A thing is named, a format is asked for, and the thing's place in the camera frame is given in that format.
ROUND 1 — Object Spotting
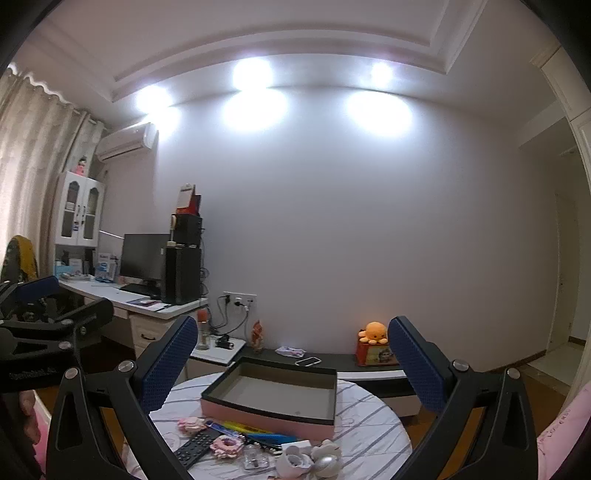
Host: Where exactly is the pink round scrunchie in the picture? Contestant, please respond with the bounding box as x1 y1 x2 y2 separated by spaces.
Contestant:
208 436 245 460

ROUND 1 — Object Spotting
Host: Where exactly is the black computer monitor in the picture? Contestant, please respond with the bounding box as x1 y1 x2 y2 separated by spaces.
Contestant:
119 233 171 287

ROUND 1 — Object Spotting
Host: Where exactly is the black keyboard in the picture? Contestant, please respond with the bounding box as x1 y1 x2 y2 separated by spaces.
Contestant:
119 283 162 298

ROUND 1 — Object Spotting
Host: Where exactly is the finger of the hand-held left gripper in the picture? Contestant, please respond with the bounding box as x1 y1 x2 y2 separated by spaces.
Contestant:
0 298 114 356
0 275 61 321

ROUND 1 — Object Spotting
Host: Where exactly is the black computer tower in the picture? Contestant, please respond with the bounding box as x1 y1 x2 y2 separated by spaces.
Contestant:
165 247 202 305

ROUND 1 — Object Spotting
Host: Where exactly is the black beaded stick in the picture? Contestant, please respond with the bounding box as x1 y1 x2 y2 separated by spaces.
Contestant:
247 438 282 456

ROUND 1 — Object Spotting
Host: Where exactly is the beige curtain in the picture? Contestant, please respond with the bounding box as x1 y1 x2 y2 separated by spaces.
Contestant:
0 65 100 287

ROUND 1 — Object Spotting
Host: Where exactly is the black speaker box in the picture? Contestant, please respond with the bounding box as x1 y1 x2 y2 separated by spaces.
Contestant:
174 215 204 247

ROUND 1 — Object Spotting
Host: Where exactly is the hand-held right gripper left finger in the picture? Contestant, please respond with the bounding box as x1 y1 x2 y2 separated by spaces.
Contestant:
46 315 199 480

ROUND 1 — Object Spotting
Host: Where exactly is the white glass-door cabinet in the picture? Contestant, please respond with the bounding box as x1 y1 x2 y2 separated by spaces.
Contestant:
53 171 108 280

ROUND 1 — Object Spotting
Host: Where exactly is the blue yellow printed packet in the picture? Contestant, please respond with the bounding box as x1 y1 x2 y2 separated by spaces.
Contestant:
205 419 242 439

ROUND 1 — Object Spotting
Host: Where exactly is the blue white carton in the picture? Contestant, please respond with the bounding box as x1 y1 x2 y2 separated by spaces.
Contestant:
96 251 120 282

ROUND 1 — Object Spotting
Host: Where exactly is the white wall outlet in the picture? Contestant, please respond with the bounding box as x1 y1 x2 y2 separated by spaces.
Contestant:
223 292 257 309

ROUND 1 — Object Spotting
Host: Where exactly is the red tin box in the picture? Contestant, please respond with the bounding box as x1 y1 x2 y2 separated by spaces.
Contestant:
355 340 400 367

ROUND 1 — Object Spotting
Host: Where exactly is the yellow highlighter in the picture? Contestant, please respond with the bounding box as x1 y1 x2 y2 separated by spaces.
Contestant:
222 421 274 435

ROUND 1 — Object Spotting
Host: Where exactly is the red desk calendar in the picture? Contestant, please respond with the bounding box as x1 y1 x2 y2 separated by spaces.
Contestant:
178 184 202 217

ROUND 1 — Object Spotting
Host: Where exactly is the person's left hand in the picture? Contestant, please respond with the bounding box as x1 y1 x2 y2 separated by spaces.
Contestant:
18 390 42 444

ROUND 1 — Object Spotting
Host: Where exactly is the pink fabric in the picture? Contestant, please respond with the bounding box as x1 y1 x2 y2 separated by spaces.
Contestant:
32 390 62 480

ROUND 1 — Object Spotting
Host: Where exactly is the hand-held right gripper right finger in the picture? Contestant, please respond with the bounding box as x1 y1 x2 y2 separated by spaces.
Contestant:
387 316 540 480

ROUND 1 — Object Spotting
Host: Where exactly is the small glass bottle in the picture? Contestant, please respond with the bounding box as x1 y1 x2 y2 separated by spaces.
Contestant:
242 443 267 472

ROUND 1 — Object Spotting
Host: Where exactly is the white nightstand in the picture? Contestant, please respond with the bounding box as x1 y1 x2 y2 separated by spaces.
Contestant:
187 337 247 384

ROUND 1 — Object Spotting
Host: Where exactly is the white air conditioner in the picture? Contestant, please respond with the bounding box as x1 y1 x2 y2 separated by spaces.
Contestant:
95 122 159 162

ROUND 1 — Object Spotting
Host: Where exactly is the black remote control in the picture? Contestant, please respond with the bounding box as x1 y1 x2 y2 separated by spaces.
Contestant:
173 428 222 469

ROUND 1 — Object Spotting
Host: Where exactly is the white desk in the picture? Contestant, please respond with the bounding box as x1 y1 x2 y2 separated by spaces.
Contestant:
58 277 208 361

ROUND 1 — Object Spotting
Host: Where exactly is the orange octopus plush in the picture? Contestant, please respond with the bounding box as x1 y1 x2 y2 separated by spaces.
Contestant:
359 322 389 344

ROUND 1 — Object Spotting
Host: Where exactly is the pink box with black rim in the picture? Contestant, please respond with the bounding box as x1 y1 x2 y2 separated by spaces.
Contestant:
201 360 339 439

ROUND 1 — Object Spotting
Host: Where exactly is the yellow patterned garment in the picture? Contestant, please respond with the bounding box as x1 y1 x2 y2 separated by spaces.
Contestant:
2 235 38 282

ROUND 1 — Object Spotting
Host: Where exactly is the black power cable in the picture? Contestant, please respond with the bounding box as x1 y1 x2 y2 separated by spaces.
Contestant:
210 295 250 337

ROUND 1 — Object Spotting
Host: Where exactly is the white wardrobe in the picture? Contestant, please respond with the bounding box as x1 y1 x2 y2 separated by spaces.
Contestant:
531 46 591 185

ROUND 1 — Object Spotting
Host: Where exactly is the white pink plastic cup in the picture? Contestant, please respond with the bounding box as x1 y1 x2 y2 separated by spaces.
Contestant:
277 450 312 480

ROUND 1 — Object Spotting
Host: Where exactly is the clear bottle with orange cap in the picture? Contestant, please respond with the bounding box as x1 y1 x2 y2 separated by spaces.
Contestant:
196 308 212 350

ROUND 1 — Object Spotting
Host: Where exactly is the white door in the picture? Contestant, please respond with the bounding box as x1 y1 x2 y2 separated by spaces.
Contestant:
549 194 578 354

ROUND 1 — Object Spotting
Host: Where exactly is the pink printed bedsheet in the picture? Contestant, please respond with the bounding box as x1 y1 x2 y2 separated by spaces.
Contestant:
538 397 591 480

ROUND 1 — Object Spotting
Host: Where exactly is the ceiling spotlight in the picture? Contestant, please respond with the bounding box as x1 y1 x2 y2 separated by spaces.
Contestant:
231 58 274 90
135 85 172 114
369 60 394 85

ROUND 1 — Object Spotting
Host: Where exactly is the black low cabinet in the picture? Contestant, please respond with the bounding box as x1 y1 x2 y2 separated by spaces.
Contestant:
231 346 421 418

